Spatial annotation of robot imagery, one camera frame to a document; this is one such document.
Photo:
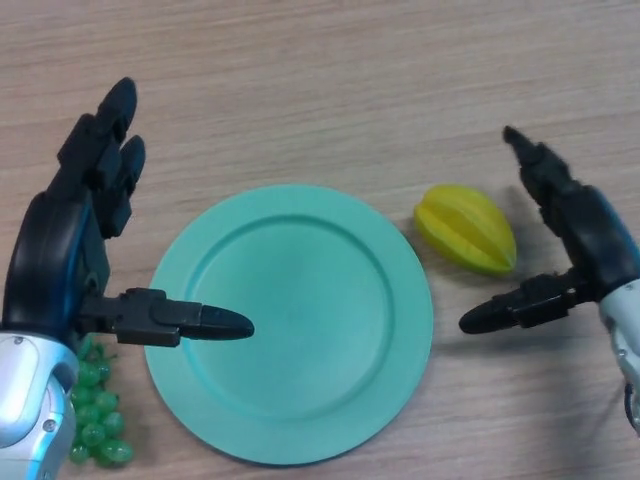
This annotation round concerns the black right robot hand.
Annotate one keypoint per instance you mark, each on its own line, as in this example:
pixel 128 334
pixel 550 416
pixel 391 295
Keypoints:
pixel 590 230

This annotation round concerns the yellow starfruit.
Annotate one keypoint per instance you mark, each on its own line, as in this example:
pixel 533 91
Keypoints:
pixel 467 230

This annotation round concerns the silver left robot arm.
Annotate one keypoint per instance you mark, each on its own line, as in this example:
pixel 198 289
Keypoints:
pixel 30 390

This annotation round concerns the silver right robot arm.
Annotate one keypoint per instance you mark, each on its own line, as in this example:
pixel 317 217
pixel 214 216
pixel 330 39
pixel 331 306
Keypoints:
pixel 627 320

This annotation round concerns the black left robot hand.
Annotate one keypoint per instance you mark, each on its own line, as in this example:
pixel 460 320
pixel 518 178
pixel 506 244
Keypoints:
pixel 50 250

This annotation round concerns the green round plate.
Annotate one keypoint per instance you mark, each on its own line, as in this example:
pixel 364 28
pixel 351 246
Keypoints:
pixel 300 375

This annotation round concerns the green grape bunch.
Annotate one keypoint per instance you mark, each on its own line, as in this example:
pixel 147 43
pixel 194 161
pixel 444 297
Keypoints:
pixel 100 430

